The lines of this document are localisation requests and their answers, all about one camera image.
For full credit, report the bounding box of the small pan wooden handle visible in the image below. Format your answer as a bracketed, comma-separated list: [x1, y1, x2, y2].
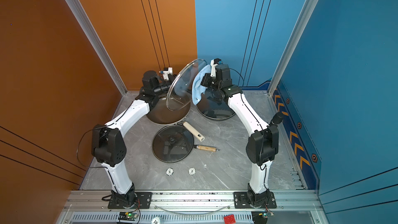
[151, 123, 220, 163]

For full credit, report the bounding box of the brown wok cream handle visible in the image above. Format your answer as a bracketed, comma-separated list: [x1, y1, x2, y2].
[146, 95, 205, 142]

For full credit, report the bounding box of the glass lid on small pan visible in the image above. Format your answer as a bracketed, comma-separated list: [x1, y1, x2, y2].
[152, 124, 194, 163]

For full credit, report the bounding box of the aluminium corner post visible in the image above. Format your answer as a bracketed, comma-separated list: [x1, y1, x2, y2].
[267, 0, 319, 96]
[65, 0, 127, 95]

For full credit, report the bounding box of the left aluminium corner post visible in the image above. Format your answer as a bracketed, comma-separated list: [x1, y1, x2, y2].
[65, 0, 127, 95]

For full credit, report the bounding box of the red perforated block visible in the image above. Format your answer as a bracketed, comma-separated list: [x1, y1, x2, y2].
[223, 214, 236, 224]

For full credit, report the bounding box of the large glass pot lid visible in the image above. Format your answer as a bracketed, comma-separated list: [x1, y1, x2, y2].
[166, 59, 207, 111]

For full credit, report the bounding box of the light blue microfibre cloth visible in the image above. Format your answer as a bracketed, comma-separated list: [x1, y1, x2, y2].
[192, 65, 211, 105]

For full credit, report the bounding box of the black wok black handle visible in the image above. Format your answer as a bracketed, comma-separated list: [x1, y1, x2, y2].
[195, 88, 240, 121]

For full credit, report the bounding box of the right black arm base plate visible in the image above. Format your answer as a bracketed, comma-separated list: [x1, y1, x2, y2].
[233, 190, 277, 209]

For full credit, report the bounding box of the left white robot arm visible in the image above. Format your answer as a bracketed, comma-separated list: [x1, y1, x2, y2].
[91, 71, 176, 208]

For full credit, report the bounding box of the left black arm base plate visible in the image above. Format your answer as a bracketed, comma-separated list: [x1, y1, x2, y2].
[108, 191, 152, 209]

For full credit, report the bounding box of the right aluminium corner post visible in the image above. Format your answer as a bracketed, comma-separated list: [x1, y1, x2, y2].
[267, 0, 319, 96]

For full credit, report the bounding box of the green circuit board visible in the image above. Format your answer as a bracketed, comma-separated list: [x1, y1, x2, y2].
[117, 212, 140, 224]

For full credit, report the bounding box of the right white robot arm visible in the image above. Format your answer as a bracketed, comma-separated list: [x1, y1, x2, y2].
[196, 59, 284, 208]

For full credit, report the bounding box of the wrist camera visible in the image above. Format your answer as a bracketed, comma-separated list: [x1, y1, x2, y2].
[160, 67, 174, 81]
[210, 58, 221, 77]

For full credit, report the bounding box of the aluminium front rail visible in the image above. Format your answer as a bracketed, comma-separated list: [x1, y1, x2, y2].
[62, 190, 323, 212]

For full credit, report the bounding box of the small board with wires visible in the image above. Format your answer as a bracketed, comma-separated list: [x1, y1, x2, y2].
[259, 210, 274, 219]

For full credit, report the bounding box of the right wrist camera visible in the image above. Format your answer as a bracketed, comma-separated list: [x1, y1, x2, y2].
[210, 58, 221, 77]

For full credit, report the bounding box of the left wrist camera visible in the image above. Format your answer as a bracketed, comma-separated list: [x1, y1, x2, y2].
[160, 67, 174, 81]

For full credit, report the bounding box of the white round numbered tag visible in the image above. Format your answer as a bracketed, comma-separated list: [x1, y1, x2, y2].
[151, 216, 162, 224]

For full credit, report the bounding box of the white round marker five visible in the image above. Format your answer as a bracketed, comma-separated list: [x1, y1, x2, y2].
[166, 168, 174, 176]

